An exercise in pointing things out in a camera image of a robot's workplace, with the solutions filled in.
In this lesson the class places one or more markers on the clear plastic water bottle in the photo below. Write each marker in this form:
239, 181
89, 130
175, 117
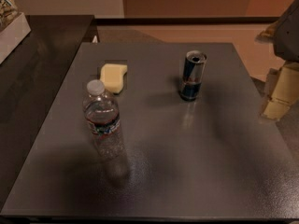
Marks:
101, 111

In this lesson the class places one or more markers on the white box with contents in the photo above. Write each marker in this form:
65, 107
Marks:
14, 27

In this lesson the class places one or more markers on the blue silver energy drink can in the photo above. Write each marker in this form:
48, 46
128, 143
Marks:
193, 70

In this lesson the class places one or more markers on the cardboard box stack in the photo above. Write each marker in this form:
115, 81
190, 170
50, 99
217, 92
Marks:
281, 91

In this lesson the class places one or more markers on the dark object at right edge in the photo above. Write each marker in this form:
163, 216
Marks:
284, 34

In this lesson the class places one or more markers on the yellow sponge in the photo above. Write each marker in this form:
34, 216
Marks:
112, 75

